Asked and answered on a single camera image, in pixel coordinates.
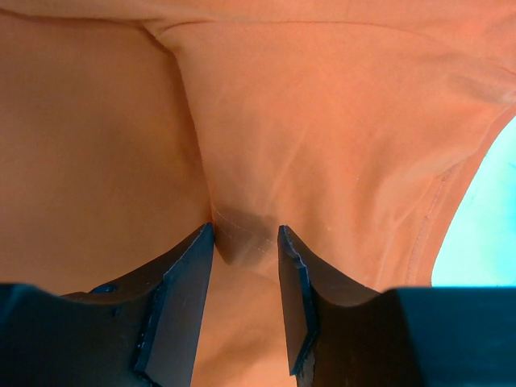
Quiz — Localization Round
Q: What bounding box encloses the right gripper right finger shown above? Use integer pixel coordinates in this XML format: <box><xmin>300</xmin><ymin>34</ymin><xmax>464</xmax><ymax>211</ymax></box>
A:
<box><xmin>277</xmin><ymin>226</ymin><xmax>515</xmax><ymax>386</ymax></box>

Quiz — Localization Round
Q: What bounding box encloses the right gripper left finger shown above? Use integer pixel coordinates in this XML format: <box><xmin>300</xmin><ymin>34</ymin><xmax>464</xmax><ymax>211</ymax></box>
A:
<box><xmin>1</xmin><ymin>223</ymin><xmax>214</xmax><ymax>386</ymax></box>

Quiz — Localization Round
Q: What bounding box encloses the orange t shirt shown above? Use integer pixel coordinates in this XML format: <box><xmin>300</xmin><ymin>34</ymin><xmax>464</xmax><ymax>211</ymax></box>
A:
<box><xmin>1</xmin><ymin>1</ymin><xmax>515</xmax><ymax>386</ymax></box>

